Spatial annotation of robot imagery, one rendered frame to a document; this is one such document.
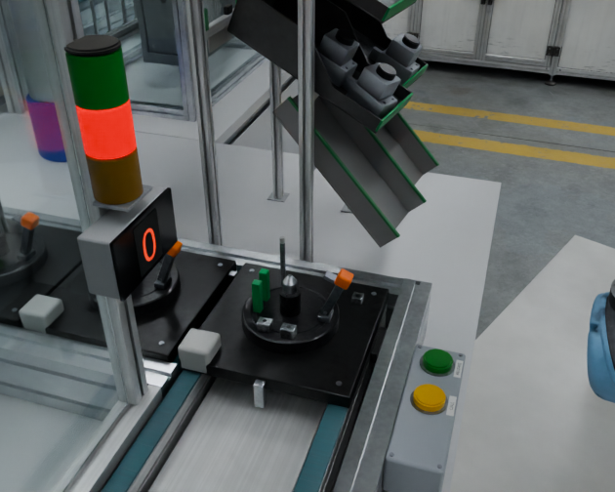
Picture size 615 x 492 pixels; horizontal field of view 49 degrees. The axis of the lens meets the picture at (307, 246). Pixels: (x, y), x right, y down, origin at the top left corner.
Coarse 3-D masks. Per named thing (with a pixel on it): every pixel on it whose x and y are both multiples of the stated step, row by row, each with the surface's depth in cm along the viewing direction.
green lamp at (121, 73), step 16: (80, 64) 59; (96, 64) 59; (112, 64) 60; (80, 80) 60; (96, 80) 60; (112, 80) 61; (80, 96) 61; (96, 96) 61; (112, 96) 62; (128, 96) 64
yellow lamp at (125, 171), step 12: (132, 156) 66; (96, 168) 65; (108, 168) 65; (120, 168) 65; (132, 168) 66; (96, 180) 66; (108, 180) 66; (120, 180) 66; (132, 180) 67; (96, 192) 67; (108, 192) 66; (120, 192) 67; (132, 192) 67; (108, 204) 67
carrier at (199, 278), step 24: (192, 264) 109; (216, 264) 109; (144, 288) 101; (168, 288) 101; (192, 288) 104; (216, 288) 104; (144, 312) 98; (168, 312) 99; (192, 312) 99; (144, 336) 95; (168, 336) 95; (168, 360) 92
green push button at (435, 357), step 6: (426, 354) 91; (432, 354) 91; (438, 354) 91; (444, 354) 91; (426, 360) 90; (432, 360) 90; (438, 360) 90; (444, 360) 90; (450, 360) 90; (426, 366) 90; (432, 366) 89; (438, 366) 89; (444, 366) 89; (450, 366) 90; (432, 372) 90; (438, 372) 89; (444, 372) 89
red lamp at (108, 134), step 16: (80, 112) 62; (96, 112) 62; (112, 112) 62; (128, 112) 64; (80, 128) 64; (96, 128) 63; (112, 128) 63; (128, 128) 64; (96, 144) 64; (112, 144) 64; (128, 144) 65
